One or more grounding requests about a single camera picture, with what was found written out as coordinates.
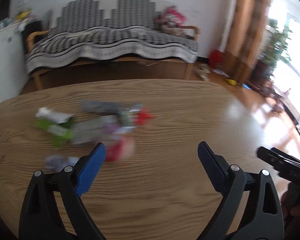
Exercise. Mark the person's right hand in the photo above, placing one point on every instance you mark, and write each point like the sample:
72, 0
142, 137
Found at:
298, 207

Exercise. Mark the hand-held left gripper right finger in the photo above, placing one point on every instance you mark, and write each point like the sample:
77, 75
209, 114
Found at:
212, 167

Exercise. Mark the sofa with striped blanket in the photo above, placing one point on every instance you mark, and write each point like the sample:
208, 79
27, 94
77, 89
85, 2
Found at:
102, 37

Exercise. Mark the green white wrapper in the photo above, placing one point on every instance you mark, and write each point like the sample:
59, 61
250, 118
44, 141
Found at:
50, 113

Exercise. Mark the white cabinet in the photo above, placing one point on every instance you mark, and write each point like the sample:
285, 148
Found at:
5, 60

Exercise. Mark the wooden sofa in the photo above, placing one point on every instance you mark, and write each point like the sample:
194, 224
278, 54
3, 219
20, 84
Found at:
36, 77

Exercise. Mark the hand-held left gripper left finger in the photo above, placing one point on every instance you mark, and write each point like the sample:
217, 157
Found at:
91, 170

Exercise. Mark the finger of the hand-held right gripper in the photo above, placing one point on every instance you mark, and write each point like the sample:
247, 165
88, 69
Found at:
267, 156

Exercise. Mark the green potted plants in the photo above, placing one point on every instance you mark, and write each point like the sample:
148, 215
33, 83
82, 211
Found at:
277, 40

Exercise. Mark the black speaker box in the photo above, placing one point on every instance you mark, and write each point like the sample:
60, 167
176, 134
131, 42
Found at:
33, 27

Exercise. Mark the small blue wrapper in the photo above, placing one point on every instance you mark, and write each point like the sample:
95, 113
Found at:
57, 162

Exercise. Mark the blue white wrapper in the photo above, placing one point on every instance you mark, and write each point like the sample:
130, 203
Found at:
102, 106

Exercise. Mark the beige plush toy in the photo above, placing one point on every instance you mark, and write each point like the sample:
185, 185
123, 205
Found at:
172, 28

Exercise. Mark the pink cartoon pillow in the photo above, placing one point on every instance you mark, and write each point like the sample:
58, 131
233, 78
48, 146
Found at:
175, 15

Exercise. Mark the dark printed packet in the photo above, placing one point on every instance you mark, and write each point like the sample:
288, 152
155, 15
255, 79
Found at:
126, 118

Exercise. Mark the yellow item on cabinet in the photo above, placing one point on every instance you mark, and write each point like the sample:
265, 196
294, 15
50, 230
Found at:
23, 14

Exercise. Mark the red bag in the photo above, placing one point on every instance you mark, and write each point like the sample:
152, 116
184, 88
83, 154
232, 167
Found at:
216, 58

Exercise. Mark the yellow toy on floor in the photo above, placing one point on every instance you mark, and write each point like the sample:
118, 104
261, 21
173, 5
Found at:
231, 82

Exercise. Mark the blue white snack bag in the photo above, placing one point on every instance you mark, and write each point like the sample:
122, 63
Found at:
95, 130

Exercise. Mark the brown curtain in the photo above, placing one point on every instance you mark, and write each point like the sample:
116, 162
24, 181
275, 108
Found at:
247, 30

